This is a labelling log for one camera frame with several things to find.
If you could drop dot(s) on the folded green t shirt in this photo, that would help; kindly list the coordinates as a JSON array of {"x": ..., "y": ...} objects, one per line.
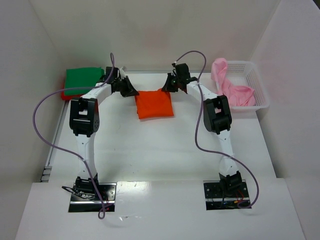
[{"x": 81, "y": 80}]

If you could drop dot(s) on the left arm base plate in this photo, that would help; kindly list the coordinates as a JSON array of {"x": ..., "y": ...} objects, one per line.
[{"x": 87, "y": 201}]

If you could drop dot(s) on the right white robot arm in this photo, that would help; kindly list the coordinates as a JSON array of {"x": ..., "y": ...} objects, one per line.
[{"x": 217, "y": 119}]

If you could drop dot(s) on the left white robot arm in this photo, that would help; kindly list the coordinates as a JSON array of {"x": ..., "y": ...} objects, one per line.
[{"x": 84, "y": 122}]

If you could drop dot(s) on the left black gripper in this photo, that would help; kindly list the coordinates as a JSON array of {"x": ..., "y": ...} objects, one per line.
[{"x": 125, "y": 85}]

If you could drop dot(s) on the folded red t shirt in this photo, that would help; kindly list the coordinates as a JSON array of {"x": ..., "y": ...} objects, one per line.
[{"x": 66, "y": 96}]

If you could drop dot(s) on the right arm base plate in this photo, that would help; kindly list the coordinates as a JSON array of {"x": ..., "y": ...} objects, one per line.
[{"x": 216, "y": 200}]

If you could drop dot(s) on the white plastic basket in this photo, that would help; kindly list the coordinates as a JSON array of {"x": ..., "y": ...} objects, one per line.
[{"x": 241, "y": 74}]

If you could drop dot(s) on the pink t shirt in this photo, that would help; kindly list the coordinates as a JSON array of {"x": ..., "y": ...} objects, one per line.
[{"x": 237, "y": 95}]

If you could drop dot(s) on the orange t shirt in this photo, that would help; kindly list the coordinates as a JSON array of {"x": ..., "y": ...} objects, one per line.
[{"x": 154, "y": 104}]

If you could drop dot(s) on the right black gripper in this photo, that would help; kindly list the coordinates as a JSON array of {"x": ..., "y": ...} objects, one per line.
[{"x": 172, "y": 82}]

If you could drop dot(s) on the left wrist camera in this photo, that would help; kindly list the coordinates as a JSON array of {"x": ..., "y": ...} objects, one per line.
[{"x": 122, "y": 72}]

